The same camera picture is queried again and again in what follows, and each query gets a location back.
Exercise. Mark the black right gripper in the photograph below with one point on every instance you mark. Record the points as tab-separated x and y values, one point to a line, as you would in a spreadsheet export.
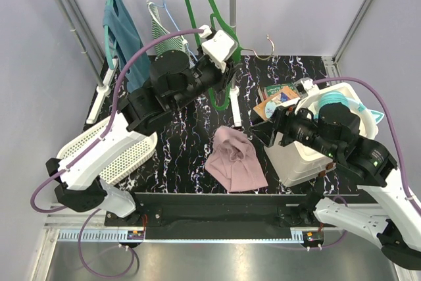
283	119

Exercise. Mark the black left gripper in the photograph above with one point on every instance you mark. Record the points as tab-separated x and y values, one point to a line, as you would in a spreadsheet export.
225	78

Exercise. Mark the pink tank top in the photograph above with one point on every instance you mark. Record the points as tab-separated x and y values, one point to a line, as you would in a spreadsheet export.
234	163

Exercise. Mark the green velvet hanger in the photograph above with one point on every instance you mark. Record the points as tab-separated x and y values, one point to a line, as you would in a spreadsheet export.
237	54

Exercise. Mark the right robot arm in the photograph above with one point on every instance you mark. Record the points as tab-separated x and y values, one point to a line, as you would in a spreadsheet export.
367	163

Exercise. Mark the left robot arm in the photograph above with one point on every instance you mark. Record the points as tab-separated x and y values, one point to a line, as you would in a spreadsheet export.
172	85

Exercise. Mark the teal tank top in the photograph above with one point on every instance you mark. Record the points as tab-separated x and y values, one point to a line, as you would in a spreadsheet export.
128	43

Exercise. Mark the teal plastic hanger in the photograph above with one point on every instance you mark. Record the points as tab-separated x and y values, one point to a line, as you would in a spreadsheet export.
109	38

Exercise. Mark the orange cover book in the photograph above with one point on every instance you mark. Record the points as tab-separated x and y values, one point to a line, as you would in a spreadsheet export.
266	109

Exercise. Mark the white storage box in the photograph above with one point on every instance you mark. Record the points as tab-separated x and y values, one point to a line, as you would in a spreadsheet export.
296	163

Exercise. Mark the white perforated plastic basket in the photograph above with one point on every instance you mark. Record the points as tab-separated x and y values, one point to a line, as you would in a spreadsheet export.
127	162

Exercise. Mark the white metal clothes rack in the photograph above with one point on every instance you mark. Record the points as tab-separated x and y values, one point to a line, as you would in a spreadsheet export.
230	4

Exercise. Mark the teal cat-ear headphones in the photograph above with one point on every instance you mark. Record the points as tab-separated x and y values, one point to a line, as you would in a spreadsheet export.
366	115

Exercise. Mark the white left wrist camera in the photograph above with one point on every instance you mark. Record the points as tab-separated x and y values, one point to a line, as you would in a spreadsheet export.
218	46

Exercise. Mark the light blue wire hanger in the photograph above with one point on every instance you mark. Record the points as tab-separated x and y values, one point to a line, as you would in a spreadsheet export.
158	29

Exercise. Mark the black mounting base plate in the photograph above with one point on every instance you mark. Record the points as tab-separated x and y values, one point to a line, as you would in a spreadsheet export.
218	217

